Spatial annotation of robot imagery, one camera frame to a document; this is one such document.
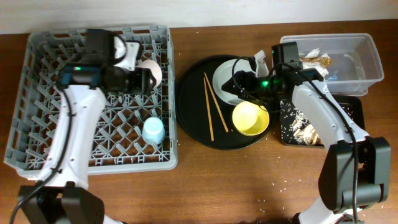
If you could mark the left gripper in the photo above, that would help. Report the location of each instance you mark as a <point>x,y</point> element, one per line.
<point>143,76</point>

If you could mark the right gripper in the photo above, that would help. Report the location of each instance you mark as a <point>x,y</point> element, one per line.
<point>241,76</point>

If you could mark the pink cup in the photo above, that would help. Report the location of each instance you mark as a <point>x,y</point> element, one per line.
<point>154,68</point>

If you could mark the yellow bowl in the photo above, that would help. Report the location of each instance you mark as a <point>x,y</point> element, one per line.
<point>250,119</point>

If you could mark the blue cup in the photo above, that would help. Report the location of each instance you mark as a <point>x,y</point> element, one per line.
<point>153,131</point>

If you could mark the food scraps with rice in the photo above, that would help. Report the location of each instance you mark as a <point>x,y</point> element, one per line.
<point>303,130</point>

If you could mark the white napkin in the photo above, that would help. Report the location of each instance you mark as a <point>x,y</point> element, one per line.
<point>316,53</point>

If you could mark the gold snack wrapper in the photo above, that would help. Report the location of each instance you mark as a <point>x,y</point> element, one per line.
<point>323,61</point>

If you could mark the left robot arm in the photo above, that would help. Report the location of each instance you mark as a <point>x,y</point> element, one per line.
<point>108,64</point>

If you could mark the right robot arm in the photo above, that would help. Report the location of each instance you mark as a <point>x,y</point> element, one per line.
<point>356,171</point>

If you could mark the grey dishwasher rack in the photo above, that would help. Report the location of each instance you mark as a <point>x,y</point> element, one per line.
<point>118,143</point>

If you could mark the grey plate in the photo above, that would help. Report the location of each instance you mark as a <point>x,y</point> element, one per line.
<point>223,73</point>

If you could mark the right wooden chopstick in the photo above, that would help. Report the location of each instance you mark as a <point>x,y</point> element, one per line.
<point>216,103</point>

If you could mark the wooden chopstick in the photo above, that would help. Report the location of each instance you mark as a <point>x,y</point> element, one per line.
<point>208,110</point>
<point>216,103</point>

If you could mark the round black tray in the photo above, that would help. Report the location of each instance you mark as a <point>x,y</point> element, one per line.
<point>192,114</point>

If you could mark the left wooden chopstick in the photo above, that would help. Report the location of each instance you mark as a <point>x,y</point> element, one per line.
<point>208,110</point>

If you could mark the black rectangular tray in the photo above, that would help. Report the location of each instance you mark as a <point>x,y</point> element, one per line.
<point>351,112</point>

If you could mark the clear plastic bin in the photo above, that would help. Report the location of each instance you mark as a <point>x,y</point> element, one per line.
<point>355,62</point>

